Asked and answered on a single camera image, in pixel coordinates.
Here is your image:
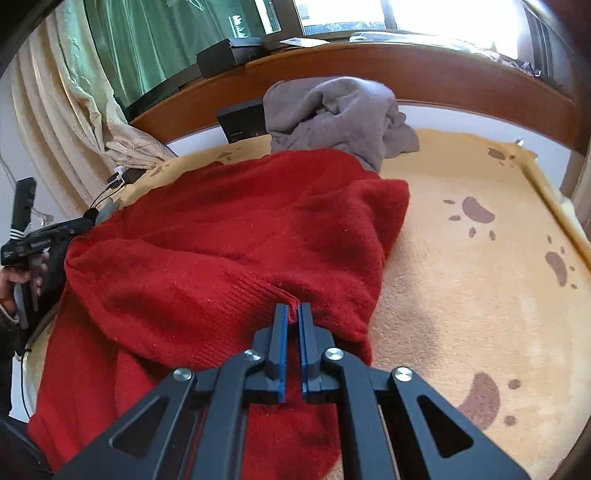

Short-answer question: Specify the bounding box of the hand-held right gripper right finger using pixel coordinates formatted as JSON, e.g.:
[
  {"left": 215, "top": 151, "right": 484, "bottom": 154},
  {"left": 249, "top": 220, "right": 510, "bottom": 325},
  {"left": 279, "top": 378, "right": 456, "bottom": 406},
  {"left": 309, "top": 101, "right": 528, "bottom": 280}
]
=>
[{"left": 298, "top": 302, "right": 532, "bottom": 480}]

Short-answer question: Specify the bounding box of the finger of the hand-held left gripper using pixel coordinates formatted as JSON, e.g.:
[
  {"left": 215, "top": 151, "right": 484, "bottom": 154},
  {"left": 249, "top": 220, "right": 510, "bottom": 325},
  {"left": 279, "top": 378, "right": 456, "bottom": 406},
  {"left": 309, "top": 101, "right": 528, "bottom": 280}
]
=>
[{"left": 51, "top": 218, "right": 95, "bottom": 246}]

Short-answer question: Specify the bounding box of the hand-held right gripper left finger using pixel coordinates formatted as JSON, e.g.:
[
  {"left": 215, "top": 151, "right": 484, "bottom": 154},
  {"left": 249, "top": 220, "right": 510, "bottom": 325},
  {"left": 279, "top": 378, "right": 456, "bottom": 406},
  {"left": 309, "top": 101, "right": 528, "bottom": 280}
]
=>
[{"left": 53, "top": 302, "right": 289, "bottom": 480}]

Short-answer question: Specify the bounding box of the red knit sweater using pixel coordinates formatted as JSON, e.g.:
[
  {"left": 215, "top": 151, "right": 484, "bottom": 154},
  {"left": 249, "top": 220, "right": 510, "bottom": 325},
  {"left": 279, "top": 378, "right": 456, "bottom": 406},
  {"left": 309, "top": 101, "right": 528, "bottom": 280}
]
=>
[{"left": 28, "top": 150, "right": 411, "bottom": 480}]

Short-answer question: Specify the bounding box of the person's left hand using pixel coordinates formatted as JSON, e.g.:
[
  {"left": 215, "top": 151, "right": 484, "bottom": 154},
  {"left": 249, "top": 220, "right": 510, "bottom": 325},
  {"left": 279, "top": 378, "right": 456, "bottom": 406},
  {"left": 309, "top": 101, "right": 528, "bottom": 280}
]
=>
[{"left": 0, "top": 263, "right": 47, "bottom": 320}]

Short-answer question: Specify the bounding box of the beige curtain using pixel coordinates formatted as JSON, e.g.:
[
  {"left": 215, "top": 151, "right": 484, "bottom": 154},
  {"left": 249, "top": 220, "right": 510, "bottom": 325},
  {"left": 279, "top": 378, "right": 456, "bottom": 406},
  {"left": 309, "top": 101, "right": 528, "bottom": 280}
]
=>
[{"left": 11, "top": 9, "right": 178, "bottom": 222}]

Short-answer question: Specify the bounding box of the tan paw print blanket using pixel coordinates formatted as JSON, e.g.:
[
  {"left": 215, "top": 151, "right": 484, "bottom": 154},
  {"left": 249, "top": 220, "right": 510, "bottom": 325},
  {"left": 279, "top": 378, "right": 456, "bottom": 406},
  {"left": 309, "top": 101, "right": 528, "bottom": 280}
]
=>
[{"left": 28, "top": 129, "right": 591, "bottom": 480}]

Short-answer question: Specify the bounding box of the flat black box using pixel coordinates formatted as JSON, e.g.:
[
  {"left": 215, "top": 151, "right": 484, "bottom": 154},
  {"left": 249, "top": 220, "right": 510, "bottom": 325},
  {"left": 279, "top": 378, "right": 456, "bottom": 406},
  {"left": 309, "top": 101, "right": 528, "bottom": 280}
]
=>
[{"left": 217, "top": 102, "right": 269, "bottom": 144}]

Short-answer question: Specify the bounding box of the person's dark clothing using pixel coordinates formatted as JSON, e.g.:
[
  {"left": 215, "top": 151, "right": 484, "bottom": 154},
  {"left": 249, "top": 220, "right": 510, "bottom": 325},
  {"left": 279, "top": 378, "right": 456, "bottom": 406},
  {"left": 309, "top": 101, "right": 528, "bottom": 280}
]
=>
[{"left": 0, "top": 318, "right": 51, "bottom": 480}]

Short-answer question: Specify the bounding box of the window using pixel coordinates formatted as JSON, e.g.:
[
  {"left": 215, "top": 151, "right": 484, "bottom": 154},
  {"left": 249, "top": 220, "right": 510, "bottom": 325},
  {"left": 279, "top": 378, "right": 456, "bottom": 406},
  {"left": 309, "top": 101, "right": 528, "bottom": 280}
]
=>
[{"left": 85, "top": 0, "right": 555, "bottom": 109}]

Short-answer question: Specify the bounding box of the grey cloth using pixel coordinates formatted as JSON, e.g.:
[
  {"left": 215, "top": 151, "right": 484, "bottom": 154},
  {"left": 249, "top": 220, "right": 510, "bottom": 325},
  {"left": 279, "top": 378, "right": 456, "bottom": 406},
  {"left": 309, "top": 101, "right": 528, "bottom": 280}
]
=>
[{"left": 263, "top": 76, "right": 421, "bottom": 174}]

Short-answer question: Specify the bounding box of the white mattress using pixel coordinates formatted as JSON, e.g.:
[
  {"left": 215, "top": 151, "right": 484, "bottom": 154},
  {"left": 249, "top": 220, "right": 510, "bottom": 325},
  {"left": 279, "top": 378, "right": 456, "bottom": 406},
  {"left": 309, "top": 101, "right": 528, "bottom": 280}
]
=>
[{"left": 164, "top": 104, "right": 575, "bottom": 158}]

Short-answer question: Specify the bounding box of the black cable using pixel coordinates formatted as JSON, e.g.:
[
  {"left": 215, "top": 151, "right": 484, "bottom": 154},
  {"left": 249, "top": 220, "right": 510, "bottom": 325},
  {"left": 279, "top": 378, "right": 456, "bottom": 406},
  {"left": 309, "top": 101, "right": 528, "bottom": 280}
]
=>
[{"left": 85, "top": 182, "right": 125, "bottom": 222}]

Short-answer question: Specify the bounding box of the wooden bed frame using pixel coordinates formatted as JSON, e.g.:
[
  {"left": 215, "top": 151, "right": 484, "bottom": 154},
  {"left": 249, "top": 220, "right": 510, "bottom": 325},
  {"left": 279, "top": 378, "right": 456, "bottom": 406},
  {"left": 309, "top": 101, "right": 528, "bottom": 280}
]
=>
[{"left": 129, "top": 44, "right": 587, "bottom": 199}]

